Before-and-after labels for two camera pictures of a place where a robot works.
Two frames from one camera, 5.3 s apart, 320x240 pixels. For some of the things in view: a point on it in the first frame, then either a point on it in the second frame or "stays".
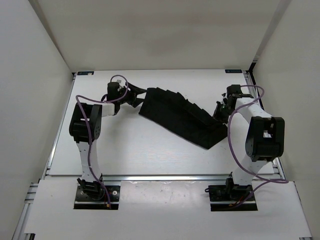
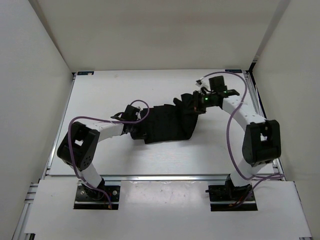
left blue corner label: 85,73 stays
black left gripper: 133,95 -> 141,134
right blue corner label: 233,71 stays
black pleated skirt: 175,113 -> 166,122
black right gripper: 217,116 -> 197,107
